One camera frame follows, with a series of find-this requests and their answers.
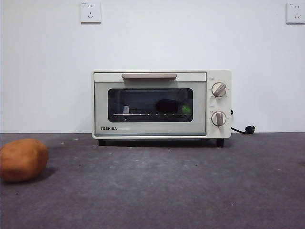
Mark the cream toaster oven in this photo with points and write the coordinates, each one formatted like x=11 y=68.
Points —
x=218 y=133

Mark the brown potato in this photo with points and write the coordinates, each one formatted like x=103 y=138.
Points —
x=22 y=161

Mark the purple toy eggplant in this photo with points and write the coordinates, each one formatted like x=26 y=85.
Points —
x=166 y=105

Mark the beige oven knob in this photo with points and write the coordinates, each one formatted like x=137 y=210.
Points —
x=219 y=118
x=219 y=90

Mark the white wall socket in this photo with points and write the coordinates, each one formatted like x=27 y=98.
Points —
x=90 y=12
x=296 y=13

